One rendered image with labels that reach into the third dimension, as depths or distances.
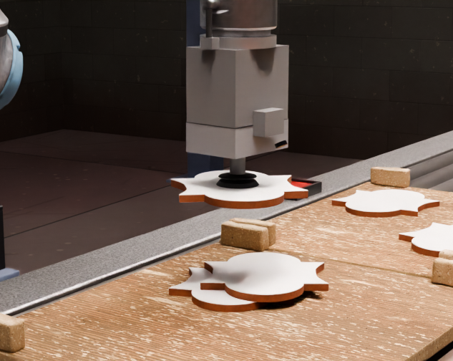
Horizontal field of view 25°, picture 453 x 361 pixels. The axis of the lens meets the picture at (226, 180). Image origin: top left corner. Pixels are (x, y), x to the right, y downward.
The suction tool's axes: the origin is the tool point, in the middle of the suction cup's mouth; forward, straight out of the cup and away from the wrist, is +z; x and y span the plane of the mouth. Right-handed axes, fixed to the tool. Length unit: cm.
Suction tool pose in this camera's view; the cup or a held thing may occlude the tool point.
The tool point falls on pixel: (237, 195)
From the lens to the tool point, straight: 105.0
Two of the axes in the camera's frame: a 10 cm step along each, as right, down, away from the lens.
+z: 0.0, 9.8, 2.0
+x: -7.7, -1.3, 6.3
